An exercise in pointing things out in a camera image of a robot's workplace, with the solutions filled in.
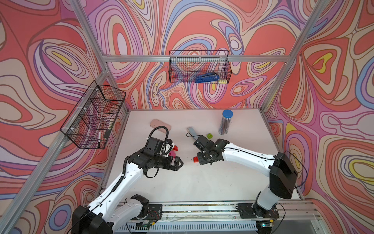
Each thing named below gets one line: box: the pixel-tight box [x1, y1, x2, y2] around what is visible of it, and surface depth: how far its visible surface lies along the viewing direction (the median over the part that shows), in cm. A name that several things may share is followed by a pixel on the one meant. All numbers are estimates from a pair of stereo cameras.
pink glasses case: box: [149, 118, 172, 134], surface depth 113 cm
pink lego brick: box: [168, 150, 176, 159], surface depth 95 cm
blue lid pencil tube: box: [218, 109, 234, 136], surface depth 95 cm
